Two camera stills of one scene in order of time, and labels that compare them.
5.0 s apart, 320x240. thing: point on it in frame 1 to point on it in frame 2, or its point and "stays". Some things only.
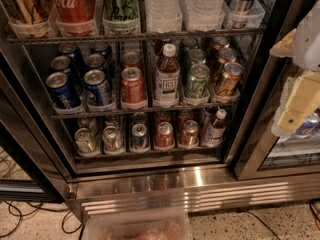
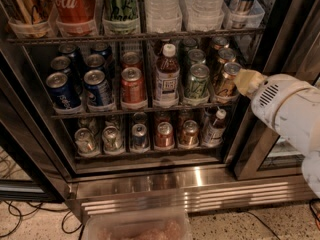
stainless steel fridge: x=149 y=99 stays
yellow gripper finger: x=301 y=95 to x=248 y=80
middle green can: x=196 y=56 stays
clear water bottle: x=203 y=6 stays
